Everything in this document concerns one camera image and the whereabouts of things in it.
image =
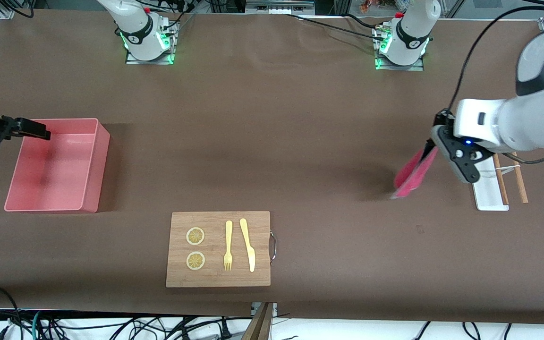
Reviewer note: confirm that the yellow fork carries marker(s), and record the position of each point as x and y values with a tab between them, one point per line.
228	236

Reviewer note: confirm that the pink and grey cloth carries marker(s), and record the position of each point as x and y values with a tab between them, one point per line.
411	179

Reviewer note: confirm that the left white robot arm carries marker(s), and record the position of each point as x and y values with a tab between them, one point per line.
536	118

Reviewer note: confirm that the white rectangular tray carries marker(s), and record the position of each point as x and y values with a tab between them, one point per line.
489	194

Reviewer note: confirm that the wooden plank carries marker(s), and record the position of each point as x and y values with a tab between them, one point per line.
259	326

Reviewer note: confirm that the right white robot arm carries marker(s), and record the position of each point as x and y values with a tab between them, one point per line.
135	28

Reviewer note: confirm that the white rubber band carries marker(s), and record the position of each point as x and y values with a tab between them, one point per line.
508	168

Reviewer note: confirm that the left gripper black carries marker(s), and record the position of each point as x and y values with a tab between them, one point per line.
440	119

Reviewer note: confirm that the wooden cutting board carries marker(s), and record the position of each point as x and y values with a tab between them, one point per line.
215	278

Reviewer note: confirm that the small metal bracket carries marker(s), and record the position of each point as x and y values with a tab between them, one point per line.
274	309

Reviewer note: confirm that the pink plastic bin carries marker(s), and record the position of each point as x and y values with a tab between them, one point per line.
55	165

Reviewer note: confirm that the yellow knife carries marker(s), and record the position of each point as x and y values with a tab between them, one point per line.
248	245

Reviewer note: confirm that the lemon slice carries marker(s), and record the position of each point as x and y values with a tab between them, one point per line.
195	261
195	236

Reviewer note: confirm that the black power plug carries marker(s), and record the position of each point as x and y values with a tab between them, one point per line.
225	329

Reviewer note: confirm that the white equipment box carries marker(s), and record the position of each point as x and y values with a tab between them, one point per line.
279	5

